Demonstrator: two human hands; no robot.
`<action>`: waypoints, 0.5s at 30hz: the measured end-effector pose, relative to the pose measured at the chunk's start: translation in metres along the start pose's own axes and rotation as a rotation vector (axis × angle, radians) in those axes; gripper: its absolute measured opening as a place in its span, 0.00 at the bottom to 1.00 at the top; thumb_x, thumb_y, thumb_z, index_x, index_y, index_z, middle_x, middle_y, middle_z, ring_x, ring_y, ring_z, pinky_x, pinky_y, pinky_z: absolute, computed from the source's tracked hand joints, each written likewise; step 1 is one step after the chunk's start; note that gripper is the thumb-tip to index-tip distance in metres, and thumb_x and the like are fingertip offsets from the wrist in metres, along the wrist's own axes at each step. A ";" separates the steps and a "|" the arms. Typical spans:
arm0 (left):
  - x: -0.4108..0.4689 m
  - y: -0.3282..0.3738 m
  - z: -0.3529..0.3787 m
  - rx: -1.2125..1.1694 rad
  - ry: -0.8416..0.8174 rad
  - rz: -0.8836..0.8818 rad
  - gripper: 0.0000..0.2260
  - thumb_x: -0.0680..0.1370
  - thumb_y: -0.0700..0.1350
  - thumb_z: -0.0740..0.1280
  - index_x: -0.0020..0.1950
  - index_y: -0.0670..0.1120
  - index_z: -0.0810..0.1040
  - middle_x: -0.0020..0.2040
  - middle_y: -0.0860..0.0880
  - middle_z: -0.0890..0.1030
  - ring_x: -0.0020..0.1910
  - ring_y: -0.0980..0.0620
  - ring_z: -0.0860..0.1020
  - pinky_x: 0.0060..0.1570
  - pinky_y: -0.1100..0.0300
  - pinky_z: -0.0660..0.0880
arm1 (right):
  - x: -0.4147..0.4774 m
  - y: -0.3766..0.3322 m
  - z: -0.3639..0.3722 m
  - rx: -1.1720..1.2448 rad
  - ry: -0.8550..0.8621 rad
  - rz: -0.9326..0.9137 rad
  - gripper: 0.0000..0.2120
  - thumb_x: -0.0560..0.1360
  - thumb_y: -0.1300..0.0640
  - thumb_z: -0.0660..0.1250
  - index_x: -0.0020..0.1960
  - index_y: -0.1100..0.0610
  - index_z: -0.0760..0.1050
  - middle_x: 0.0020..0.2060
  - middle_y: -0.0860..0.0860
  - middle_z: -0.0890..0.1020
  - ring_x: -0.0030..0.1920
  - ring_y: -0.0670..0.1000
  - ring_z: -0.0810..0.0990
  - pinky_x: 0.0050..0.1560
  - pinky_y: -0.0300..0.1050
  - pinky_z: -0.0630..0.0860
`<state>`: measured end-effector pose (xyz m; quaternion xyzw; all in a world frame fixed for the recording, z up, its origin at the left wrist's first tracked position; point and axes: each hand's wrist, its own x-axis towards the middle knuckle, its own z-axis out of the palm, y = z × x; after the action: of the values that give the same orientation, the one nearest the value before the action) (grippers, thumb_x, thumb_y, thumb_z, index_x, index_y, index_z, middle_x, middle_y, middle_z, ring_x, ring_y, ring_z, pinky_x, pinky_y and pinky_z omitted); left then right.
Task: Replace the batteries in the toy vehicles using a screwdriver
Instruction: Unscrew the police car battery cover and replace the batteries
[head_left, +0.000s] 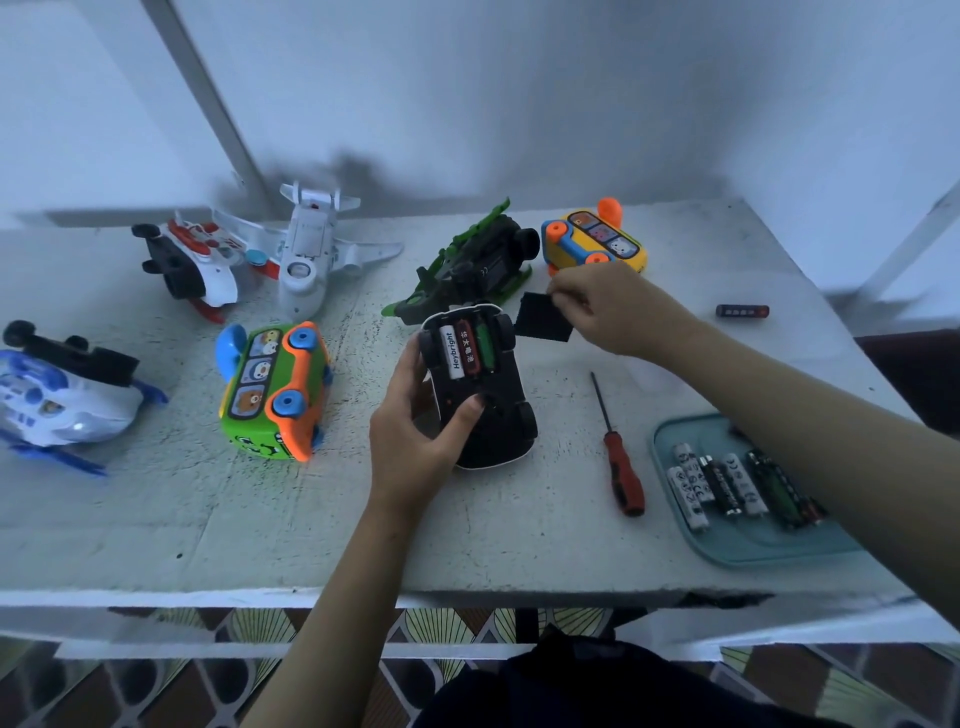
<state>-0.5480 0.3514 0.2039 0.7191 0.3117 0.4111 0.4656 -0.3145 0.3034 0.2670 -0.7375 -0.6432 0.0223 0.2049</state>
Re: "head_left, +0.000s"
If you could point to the black red battery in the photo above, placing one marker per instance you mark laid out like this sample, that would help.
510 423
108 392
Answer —
743 311

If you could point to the black battery cover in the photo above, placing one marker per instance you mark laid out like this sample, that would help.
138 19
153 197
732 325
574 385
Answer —
537 318

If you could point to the yellow orange toy car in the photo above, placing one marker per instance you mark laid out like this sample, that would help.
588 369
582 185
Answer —
593 240

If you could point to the person's dark trousers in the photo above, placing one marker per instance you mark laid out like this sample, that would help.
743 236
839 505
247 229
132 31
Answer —
600 690

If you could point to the white toy airplane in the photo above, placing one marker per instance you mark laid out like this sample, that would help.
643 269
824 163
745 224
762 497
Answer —
308 255

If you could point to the person's left hand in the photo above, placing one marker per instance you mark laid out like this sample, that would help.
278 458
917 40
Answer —
413 450

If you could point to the pile of batteries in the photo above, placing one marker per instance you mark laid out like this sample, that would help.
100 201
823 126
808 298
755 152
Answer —
720 488

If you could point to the red screwdriver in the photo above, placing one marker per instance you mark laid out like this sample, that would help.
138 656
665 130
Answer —
623 477

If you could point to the person's right forearm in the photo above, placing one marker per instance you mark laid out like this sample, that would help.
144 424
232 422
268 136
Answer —
840 450

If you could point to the black white toy car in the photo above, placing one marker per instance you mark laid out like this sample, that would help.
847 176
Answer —
488 383

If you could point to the teal container lid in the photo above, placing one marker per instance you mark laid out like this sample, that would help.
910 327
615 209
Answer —
750 543

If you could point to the green orange toy car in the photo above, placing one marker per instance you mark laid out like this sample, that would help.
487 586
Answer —
270 398

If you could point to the dark brown storage box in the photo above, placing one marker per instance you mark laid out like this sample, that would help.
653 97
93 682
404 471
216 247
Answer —
923 383

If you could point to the person's right hand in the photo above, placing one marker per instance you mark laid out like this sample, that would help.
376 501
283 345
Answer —
623 308

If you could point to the white blue toy vehicle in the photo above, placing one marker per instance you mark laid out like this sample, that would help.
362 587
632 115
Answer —
60 405

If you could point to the person's left forearm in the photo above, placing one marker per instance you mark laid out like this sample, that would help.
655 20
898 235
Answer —
338 630

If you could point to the dark green toy helicopter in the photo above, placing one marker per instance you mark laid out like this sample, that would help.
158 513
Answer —
473 270

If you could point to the red white toy vehicle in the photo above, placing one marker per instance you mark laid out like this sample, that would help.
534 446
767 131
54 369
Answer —
195 267

